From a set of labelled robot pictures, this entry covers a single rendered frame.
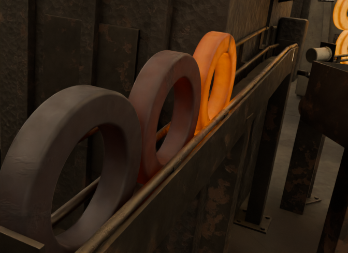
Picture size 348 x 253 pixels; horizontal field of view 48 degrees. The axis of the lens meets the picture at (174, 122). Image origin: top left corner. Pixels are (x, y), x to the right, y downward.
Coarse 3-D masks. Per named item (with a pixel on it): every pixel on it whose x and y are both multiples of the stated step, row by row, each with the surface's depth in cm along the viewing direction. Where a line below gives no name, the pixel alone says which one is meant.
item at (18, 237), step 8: (0, 232) 29; (8, 232) 29; (16, 232) 29; (0, 240) 29; (8, 240) 29; (16, 240) 28; (24, 240) 28; (32, 240) 28; (0, 248) 30; (8, 248) 29; (16, 248) 29; (24, 248) 28; (32, 248) 28; (40, 248) 28
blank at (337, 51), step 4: (344, 32) 163; (340, 36) 163; (344, 36) 162; (340, 40) 162; (344, 40) 162; (340, 44) 162; (344, 44) 163; (336, 48) 164; (340, 48) 162; (344, 48) 163; (336, 52) 165; (340, 52) 163; (344, 52) 164
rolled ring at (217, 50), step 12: (204, 36) 63; (216, 36) 63; (228, 36) 65; (204, 48) 61; (216, 48) 61; (228, 48) 67; (204, 60) 60; (216, 60) 62; (228, 60) 70; (204, 72) 59; (216, 72) 73; (228, 72) 72; (204, 84) 59; (216, 84) 74; (228, 84) 73; (204, 96) 60; (216, 96) 74; (228, 96) 74; (204, 108) 62; (216, 108) 72; (204, 120) 63
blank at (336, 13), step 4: (340, 0) 155; (344, 0) 154; (336, 4) 156; (340, 4) 155; (344, 4) 155; (336, 8) 156; (340, 8) 155; (344, 8) 156; (336, 12) 156; (340, 12) 155; (344, 12) 157; (336, 16) 157; (340, 16) 156; (344, 16) 157; (336, 20) 158; (340, 20) 157; (344, 20) 158; (336, 24) 160; (340, 24) 158; (344, 24) 159; (340, 28) 161; (344, 28) 160
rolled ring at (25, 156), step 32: (64, 96) 33; (96, 96) 34; (32, 128) 30; (64, 128) 30; (128, 128) 40; (32, 160) 29; (64, 160) 31; (128, 160) 42; (0, 192) 29; (32, 192) 29; (96, 192) 43; (128, 192) 44; (0, 224) 30; (32, 224) 30; (96, 224) 41
